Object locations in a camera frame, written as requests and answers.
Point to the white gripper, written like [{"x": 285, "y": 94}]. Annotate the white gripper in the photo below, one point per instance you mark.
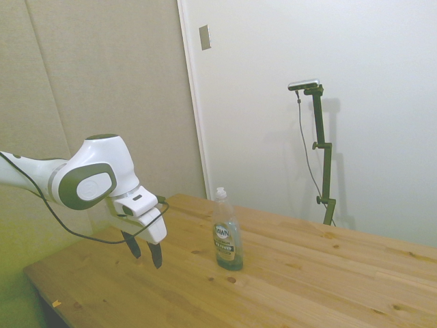
[{"x": 150, "y": 229}]

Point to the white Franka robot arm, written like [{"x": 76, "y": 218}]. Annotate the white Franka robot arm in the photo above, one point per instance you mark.
[{"x": 92, "y": 160}]

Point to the clear dish soap bottle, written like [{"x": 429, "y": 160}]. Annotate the clear dish soap bottle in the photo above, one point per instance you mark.
[{"x": 227, "y": 239}]

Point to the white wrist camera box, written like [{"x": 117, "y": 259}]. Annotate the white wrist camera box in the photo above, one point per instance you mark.
[{"x": 134, "y": 203}]

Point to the white door frame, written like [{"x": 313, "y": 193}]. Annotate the white door frame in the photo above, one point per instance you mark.
[{"x": 193, "y": 99}]

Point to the dark green camera stand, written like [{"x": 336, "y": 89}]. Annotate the dark green camera stand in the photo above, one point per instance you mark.
[{"x": 323, "y": 153}]

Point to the grey wall switch plate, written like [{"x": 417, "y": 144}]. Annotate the grey wall switch plate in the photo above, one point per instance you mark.
[{"x": 205, "y": 37}]

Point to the silver exterior camera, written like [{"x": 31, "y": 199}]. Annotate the silver exterior camera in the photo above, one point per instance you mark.
[{"x": 304, "y": 84}]

